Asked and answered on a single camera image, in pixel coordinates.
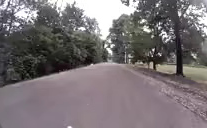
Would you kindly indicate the small thin tree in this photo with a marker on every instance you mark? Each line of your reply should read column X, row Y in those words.
column 154, row 63

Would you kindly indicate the wood of green trees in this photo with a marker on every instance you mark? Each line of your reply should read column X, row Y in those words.
column 47, row 46

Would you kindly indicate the gravel strip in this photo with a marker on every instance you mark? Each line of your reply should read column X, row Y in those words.
column 187, row 93

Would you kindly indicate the grey asphalt path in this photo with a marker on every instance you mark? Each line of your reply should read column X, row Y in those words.
column 101, row 96

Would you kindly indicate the large tree with dark trunk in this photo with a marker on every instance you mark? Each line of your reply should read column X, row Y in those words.
column 179, row 53

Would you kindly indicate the grass field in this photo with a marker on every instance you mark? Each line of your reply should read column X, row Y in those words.
column 197, row 71

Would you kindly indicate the group of trees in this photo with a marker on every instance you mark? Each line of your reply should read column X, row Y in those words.
column 119, row 36

